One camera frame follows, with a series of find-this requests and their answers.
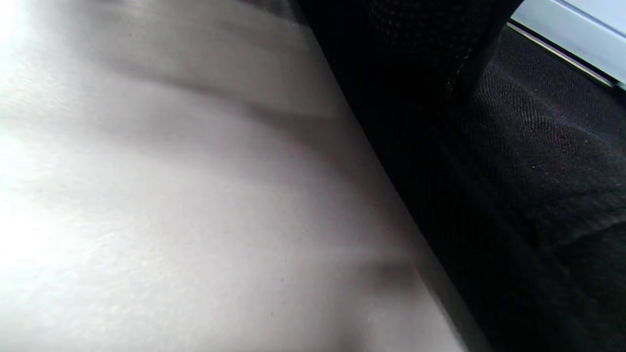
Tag person's left hand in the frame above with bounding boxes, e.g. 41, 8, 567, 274
297, 0, 525, 164

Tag black trousers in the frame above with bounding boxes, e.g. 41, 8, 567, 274
313, 27, 626, 352

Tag white table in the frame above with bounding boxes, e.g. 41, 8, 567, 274
0, 0, 492, 352

